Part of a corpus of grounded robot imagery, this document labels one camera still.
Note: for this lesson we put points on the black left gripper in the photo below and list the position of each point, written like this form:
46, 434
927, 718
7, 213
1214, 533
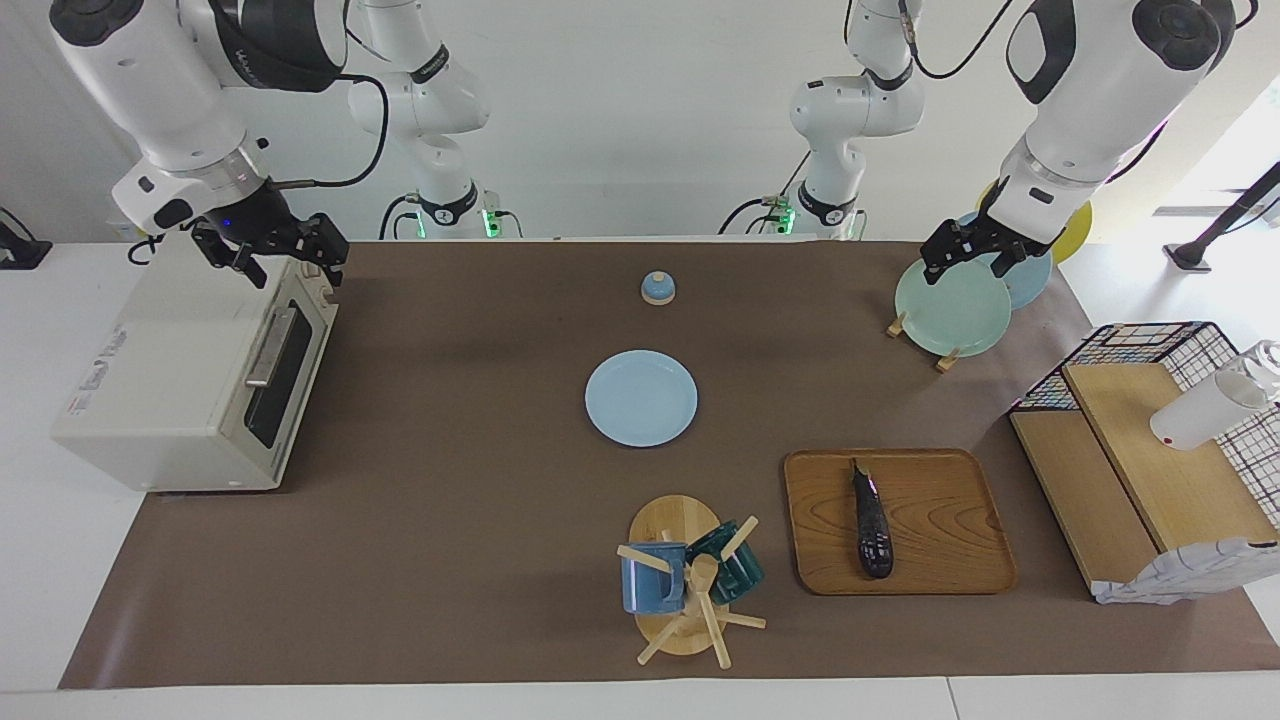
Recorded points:
1000, 235

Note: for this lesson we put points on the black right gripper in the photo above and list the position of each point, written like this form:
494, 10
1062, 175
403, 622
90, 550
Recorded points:
250, 225

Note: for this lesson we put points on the cream toaster oven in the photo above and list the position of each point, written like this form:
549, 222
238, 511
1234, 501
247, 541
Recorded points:
170, 380

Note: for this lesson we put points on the dark purple eggplant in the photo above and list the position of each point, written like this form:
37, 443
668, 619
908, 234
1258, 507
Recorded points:
872, 530

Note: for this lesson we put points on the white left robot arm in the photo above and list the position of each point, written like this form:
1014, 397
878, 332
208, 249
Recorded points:
1100, 80

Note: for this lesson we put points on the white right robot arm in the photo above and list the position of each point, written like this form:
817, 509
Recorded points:
160, 80

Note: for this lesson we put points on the light blue racked plate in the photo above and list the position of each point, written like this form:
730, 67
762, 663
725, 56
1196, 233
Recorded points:
1032, 285

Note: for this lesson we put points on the mint green plate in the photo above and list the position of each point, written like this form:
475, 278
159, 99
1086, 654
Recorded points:
950, 315

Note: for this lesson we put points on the yellow plate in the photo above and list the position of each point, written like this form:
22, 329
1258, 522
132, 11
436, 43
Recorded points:
1075, 235

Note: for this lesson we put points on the wooden plate rack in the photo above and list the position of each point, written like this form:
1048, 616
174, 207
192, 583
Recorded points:
947, 361

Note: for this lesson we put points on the black angled stand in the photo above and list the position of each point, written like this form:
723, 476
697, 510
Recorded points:
1190, 255

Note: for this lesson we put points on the black clamp base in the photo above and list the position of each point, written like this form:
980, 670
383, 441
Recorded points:
20, 255

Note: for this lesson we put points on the rectangular wooden tray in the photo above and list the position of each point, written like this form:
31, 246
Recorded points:
950, 520

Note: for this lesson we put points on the brown table mat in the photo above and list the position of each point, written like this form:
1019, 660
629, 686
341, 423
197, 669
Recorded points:
450, 450

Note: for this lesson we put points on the white cup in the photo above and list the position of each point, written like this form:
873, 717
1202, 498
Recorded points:
1200, 415

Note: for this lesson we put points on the stepped wooden shelf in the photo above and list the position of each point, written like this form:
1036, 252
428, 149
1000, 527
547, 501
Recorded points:
1170, 470

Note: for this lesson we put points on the light blue flat plate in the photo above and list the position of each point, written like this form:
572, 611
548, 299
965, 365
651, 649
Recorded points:
640, 400

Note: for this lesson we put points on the marble patterned liner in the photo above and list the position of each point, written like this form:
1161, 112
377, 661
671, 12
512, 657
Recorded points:
1180, 575

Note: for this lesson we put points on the dark green mug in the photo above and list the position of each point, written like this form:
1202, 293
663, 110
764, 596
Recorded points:
740, 575

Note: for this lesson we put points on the wooden mug tree stand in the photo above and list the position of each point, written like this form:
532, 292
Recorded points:
675, 520

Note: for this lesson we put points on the blue mug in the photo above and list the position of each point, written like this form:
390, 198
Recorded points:
650, 588

